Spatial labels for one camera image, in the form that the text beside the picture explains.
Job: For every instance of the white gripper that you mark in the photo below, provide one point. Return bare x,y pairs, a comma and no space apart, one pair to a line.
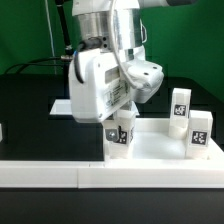
98,88

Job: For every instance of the white square tabletop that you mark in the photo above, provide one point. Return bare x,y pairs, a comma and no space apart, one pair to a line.
152,141

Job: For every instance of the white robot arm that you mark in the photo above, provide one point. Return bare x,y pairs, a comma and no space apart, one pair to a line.
115,26

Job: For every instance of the white marker plate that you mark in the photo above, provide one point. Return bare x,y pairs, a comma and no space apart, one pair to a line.
61,107

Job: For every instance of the white U-shaped fence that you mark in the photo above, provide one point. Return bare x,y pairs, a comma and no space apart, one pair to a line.
115,174

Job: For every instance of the white block at left edge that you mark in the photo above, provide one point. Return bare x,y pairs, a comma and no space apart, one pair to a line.
1,133

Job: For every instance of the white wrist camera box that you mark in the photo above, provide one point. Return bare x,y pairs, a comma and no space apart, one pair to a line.
149,75

